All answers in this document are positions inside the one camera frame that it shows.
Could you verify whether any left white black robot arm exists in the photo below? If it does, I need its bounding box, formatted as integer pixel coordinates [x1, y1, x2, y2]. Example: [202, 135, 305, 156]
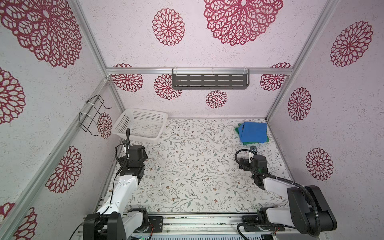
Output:
[83, 145, 148, 240]

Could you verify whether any black wire wall rack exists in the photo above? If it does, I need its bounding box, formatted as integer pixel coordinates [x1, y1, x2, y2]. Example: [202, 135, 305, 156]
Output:
[78, 95, 111, 137]

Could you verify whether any grey metal wall shelf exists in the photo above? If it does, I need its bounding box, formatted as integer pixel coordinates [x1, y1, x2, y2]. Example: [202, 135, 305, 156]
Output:
[171, 69, 250, 90]

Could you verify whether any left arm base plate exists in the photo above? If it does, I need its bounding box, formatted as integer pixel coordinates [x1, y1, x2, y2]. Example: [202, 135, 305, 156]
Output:
[136, 216, 164, 234]

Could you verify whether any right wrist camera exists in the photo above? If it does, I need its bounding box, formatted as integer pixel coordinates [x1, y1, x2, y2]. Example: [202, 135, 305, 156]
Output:
[248, 153, 254, 163]

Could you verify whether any aluminium front rail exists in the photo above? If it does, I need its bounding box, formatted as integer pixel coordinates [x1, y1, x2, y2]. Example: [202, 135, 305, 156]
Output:
[76, 213, 329, 238]

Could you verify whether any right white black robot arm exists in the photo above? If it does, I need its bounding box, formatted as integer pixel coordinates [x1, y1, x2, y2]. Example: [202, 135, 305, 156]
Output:
[234, 148, 338, 237]

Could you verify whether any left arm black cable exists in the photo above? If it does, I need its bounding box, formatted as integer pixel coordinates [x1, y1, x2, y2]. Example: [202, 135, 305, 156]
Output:
[68, 128, 132, 240]

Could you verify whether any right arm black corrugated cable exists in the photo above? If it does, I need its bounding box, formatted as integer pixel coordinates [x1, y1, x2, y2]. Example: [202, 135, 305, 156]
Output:
[234, 149, 321, 238]

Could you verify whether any blue tank top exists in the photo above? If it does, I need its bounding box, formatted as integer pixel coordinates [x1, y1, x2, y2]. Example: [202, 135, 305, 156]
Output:
[238, 121, 268, 144]

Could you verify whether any white plastic basket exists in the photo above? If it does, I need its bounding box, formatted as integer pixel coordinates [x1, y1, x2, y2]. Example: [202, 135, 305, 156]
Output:
[112, 109, 168, 142]

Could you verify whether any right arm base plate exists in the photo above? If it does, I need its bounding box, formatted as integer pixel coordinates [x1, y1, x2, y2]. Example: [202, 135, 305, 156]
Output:
[242, 215, 285, 232]

